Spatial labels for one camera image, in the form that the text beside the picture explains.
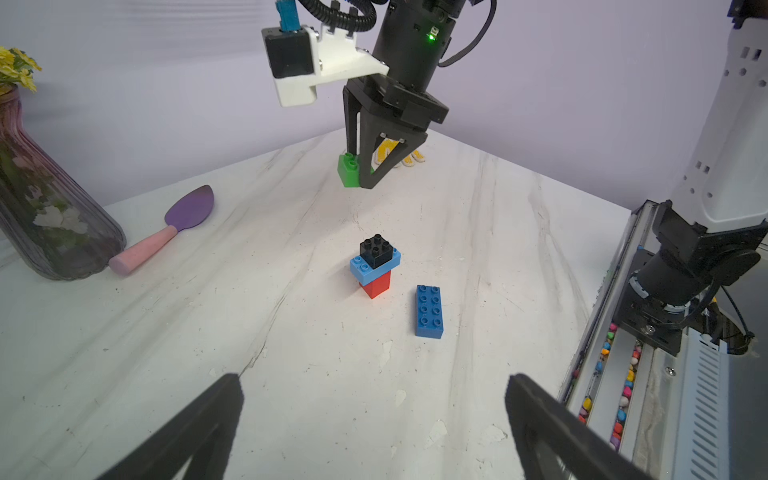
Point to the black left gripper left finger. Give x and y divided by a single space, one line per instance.
197 441

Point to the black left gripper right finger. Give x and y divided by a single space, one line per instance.
553 444

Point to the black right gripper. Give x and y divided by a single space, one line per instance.
402 78

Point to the green square lego brick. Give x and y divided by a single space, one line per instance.
348 170

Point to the black square lego brick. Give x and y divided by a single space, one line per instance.
376 251

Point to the light blue long lego brick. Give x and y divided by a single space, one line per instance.
365 274

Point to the red square lego brick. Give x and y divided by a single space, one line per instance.
378 286

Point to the dark blue long lego brick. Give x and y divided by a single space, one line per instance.
429 315

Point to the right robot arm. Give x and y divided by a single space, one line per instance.
690 180

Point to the purple pink toy spatula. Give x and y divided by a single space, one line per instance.
188 212

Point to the purple ribbed glass vase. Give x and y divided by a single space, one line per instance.
58 229

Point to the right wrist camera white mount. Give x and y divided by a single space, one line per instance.
302 60

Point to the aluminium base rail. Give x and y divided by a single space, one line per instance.
651 376

